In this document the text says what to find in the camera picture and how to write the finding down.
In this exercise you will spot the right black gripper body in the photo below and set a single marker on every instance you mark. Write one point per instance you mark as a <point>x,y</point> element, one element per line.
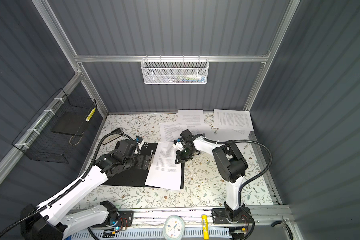
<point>187,154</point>

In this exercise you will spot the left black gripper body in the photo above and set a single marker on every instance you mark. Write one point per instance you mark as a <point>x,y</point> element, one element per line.
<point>130,162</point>

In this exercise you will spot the beige black clip folder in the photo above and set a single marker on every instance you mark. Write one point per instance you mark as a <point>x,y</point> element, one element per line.
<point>133,177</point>

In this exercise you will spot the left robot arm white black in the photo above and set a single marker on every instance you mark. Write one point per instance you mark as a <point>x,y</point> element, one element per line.
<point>50,220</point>

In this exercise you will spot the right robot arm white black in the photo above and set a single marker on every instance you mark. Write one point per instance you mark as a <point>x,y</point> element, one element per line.
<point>229,160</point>

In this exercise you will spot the printed paper sheet under folder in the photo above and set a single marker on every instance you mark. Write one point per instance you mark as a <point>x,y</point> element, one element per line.
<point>167,130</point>

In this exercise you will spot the black grey stapler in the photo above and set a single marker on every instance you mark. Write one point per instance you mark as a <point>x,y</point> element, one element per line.
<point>117,133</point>

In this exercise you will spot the yellow marker in black basket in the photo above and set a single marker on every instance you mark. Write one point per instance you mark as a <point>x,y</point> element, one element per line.
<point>90,115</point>

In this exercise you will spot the yellow glue stick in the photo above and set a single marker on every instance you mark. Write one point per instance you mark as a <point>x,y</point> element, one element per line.
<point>205,227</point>

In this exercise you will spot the white round clock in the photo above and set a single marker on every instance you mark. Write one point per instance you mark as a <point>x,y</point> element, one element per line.
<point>174,228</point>

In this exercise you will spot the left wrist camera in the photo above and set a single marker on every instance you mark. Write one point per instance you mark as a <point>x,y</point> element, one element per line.
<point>140,141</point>

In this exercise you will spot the black wire mesh basket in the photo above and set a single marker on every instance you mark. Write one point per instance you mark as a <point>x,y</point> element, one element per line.
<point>56,133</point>

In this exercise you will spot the white wire mesh basket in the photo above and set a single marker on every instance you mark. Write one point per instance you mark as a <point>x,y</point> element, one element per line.
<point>172,72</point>

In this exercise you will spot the black handled pliers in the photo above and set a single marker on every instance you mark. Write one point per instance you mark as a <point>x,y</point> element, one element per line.
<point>284,224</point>

